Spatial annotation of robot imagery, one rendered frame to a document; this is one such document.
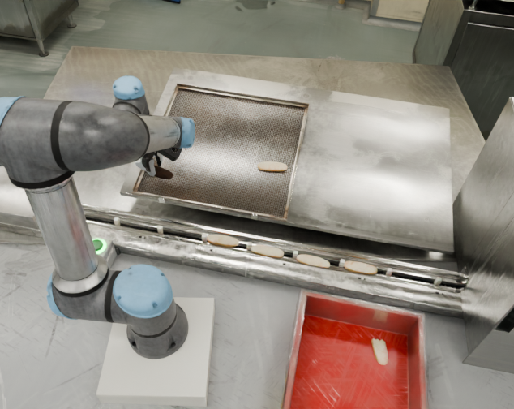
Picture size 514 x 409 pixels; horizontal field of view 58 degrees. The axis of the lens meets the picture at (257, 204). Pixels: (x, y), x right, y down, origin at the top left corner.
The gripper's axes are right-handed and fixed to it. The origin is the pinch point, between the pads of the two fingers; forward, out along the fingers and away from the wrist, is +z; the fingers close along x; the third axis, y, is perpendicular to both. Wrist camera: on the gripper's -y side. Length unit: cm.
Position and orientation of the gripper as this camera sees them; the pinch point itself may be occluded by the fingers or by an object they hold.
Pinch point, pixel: (157, 169)
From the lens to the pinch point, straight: 150.1
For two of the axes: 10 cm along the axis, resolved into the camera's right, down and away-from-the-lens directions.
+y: -9.3, -3.2, 1.8
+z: -0.1, 5.3, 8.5
